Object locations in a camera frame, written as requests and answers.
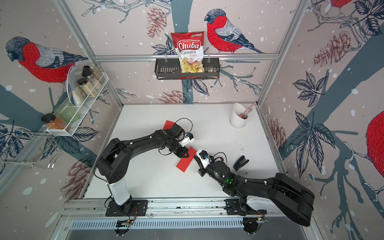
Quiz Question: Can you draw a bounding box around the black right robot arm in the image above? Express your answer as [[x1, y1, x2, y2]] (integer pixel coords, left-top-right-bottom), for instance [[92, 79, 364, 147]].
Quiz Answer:
[[194, 156, 315, 227]]

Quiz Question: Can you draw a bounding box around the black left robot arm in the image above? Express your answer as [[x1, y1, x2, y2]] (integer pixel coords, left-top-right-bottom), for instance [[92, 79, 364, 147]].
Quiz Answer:
[[96, 123, 194, 214]]

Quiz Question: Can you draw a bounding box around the white pen cup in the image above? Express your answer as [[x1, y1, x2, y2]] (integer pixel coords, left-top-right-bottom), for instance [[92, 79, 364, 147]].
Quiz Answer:
[[230, 103, 247, 129]]

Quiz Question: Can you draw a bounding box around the Chuba cassava chips bag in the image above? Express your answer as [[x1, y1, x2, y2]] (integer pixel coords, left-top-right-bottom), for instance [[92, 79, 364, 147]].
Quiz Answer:
[[171, 32, 204, 74]]

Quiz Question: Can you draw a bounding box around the beige spice bottle front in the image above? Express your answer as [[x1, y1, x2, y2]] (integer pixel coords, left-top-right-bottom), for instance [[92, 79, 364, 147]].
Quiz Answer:
[[77, 78, 97, 98]]

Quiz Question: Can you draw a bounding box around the beige spice bottle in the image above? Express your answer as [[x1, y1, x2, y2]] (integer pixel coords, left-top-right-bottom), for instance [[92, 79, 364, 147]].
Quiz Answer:
[[82, 66, 105, 85], [77, 78, 97, 98]]

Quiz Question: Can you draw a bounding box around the green lidded jar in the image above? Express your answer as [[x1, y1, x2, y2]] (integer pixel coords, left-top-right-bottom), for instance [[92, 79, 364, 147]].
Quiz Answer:
[[53, 102, 80, 124]]

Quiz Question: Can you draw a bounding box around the beige spice bottle rear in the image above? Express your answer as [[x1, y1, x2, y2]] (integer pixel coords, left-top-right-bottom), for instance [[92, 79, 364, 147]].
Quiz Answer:
[[82, 66, 105, 85]]

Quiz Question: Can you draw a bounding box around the orange spice jar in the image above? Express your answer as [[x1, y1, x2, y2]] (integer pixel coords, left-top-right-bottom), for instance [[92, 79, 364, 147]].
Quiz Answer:
[[41, 114, 70, 132]]

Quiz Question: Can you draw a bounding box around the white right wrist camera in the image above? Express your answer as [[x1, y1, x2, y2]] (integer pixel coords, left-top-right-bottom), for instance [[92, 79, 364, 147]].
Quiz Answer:
[[197, 150, 212, 169]]

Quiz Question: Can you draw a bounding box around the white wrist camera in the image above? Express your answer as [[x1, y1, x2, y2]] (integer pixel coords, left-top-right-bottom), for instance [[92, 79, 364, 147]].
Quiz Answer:
[[197, 150, 212, 169], [180, 133, 195, 147]]

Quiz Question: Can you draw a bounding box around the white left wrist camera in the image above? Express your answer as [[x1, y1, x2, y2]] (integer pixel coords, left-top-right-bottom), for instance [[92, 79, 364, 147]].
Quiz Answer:
[[180, 133, 195, 147]]

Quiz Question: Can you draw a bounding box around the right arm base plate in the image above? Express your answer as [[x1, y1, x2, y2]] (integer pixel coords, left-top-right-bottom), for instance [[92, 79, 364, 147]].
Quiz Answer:
[[224, 199, 267, 217]]

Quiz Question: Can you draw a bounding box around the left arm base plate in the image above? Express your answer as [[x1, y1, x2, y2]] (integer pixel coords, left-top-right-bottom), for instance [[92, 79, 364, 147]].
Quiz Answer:
[[105, 200, 148, 217]]

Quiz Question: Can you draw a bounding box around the black wire basket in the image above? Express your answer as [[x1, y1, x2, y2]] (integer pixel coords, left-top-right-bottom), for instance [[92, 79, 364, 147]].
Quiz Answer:
[[155, 58, 220, 80]]

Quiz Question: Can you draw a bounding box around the white wire shelf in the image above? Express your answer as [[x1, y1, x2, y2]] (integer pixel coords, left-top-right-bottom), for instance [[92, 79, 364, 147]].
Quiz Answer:
[[48, 60, 109, 137]]

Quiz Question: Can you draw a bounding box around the chrome wire rack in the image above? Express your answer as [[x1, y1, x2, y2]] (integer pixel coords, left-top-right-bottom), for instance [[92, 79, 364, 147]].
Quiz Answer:
[[1, 130, 63, 170]]

